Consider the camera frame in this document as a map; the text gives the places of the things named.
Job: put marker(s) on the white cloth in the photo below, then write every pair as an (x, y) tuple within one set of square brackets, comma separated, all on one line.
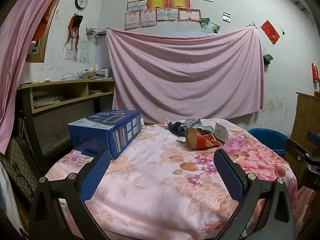
[(8, 205)]

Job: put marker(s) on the red paper square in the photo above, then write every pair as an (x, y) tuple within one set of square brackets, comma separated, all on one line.
[(270, 32)]

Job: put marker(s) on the pink curtain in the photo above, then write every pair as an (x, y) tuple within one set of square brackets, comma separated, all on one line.
[(25, 42)]

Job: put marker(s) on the black and white sticker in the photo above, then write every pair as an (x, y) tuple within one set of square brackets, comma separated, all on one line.
[(226, 16)]

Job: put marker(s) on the group of wall certificates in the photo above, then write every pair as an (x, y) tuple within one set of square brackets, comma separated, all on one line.
[(160, 3)]

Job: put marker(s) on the crushed red paper cup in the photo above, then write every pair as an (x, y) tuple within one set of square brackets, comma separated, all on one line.
[(200, 140)]

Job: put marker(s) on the pink wall sheet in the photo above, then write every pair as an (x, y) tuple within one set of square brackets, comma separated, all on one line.
[(187, 75)]

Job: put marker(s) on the stack of books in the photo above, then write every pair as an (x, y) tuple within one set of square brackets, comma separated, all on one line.
[(93, 73)]

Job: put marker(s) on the white paper slip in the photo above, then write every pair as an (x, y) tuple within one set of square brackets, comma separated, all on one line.
[(221, 132)]

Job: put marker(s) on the tall wall calendar sheet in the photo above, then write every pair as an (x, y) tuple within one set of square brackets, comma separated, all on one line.
[(84, 52)]

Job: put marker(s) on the papers in narrow shelf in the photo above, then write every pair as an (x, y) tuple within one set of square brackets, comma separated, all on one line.
[(95, 92)]

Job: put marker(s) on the blue plastic bucket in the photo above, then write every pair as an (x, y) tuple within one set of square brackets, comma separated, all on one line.
[(267, 140)]

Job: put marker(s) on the papers in wide shelf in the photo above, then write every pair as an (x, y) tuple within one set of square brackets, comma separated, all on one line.
[(46, 102)]

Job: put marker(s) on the grey wrapper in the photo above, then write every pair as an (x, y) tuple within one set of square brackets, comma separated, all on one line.
[(197, 123)]

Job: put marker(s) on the wooden window frame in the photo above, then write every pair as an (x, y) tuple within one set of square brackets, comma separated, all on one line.
[(43, 50)]

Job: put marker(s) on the wooden cabinet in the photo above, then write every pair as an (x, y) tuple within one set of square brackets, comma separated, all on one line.
[(305, 120)]

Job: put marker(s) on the red hanging scarf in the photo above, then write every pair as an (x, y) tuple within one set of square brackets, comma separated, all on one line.
[(73, 27)]

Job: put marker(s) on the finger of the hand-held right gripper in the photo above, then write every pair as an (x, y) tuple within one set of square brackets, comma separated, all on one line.
[(315, 137), (297, 148)]

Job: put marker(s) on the small white packet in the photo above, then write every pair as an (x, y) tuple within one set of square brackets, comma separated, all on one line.
[(142, 124)]

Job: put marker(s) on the checked bag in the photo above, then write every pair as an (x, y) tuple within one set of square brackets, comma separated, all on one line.
[(20, 167)]

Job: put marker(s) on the small white scrap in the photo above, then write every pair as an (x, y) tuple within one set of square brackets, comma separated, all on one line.
[(180, 138)]

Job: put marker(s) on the round wall clock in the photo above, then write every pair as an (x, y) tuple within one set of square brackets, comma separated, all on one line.
[(81, 1)]

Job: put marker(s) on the floral pink blanket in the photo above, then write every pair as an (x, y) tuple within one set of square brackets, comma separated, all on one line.
[(155, 180)]

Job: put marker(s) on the green photo print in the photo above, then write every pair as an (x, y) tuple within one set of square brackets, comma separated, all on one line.
[(213, 27), (204, 23)]

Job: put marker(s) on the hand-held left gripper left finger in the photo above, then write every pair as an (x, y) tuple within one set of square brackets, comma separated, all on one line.
[(96, 175)]

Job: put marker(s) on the wooden desk with shelf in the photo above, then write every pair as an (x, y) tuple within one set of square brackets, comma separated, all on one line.
[(65, 82)]

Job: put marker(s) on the small wall calendar sheet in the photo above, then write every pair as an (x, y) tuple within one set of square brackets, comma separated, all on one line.
[(71, 54)]

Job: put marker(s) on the blue cardboard box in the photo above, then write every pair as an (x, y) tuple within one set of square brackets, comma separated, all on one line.
[(100, 132)]

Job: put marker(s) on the red hanging packet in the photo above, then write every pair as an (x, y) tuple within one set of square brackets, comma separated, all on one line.
[(315, 71)]

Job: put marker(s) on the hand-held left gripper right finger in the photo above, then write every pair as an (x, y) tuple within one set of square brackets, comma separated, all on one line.
[(228, 175)]

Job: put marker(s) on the dark wrapper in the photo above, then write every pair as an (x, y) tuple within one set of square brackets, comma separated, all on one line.
[(176, 127)]

